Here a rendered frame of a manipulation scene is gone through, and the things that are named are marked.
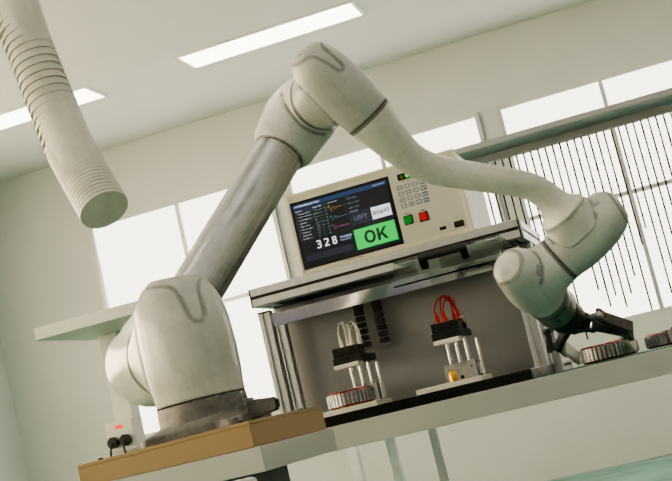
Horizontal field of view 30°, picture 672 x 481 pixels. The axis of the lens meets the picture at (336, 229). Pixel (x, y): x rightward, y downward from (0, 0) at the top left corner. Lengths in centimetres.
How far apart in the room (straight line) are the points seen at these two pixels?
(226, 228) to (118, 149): 791
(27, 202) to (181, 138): 143
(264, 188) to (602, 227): 66
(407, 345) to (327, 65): 95
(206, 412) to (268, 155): 62
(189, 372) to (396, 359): 112
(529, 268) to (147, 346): 79
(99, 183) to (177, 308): 192
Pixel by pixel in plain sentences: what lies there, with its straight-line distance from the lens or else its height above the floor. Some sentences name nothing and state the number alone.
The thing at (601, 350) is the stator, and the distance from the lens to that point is 276.
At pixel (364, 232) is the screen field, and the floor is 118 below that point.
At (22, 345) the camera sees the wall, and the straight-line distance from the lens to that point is 1056.
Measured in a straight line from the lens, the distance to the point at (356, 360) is 294.
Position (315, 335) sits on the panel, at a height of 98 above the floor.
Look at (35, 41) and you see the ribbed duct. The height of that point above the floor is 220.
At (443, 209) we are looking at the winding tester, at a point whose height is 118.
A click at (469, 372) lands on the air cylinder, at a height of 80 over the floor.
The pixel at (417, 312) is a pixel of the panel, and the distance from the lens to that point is 312.
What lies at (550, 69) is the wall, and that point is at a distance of 945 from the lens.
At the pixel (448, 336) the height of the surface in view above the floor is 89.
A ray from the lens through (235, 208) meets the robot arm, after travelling 242.
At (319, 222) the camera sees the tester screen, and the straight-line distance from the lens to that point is 306.
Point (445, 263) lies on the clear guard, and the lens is 272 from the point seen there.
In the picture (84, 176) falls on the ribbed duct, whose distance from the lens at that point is 402.
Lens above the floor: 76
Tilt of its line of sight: 8 degrees up
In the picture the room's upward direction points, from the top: 13 degrees counter-clockwise
